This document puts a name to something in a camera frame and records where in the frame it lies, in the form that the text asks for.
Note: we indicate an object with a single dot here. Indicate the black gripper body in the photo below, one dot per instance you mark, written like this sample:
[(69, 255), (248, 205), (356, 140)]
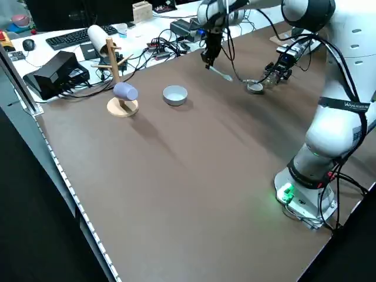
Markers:
[(213, 42), (284, 68)]

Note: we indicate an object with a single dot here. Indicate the transparent spice bottle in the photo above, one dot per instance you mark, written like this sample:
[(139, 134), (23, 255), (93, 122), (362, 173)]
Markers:
[(270, 81)]

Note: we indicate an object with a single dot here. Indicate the green plastic spoon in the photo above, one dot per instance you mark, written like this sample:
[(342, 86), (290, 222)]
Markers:
[(221, 73)]

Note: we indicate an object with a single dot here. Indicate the round bottle lid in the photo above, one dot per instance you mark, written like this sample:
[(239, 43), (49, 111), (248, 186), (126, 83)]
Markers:
[(254, 87)]

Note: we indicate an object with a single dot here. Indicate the white bowl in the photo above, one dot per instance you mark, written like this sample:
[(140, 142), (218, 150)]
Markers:
[(175, 95)]

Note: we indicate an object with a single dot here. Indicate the black usb hub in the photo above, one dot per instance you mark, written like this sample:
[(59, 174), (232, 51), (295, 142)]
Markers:
[(158, 48)]

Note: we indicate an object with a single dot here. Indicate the wooden block holder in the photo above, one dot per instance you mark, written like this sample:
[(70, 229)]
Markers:
[(142, 12)]

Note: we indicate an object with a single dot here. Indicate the purple cup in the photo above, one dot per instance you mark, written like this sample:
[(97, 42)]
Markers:
[(125, 91)]

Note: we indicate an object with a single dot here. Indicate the white paper cup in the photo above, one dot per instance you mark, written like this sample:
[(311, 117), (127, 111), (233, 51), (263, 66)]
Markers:
[(122, 30)]

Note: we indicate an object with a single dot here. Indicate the wooden mug tree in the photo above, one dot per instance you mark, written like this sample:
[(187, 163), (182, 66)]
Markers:
[(122, 109)]

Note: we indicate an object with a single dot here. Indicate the black square pad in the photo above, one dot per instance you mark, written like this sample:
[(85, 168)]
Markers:
[(89, 51)]

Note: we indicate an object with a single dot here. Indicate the black keyboard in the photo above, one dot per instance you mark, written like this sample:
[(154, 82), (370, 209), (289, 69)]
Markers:
[(73, 36)]

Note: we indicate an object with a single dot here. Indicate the black computer monitor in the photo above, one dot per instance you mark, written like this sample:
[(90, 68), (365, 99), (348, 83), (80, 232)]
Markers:
[(79, 13)]

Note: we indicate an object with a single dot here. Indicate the black electronics box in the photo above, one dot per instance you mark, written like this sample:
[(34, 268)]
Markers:
[(55, 75)]

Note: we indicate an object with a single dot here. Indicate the black computer mouse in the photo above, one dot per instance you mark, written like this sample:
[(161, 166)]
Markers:
[(28, 44)]

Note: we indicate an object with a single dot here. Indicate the pink bowl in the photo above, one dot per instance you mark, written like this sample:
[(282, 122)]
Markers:
[(20, 20)]

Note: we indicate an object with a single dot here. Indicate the red button box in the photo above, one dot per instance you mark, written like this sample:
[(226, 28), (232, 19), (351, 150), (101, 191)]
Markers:
[(4, 36)]

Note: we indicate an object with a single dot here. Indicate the aluminium frame rail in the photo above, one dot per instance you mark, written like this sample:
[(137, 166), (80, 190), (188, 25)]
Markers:
[(20, 85)]

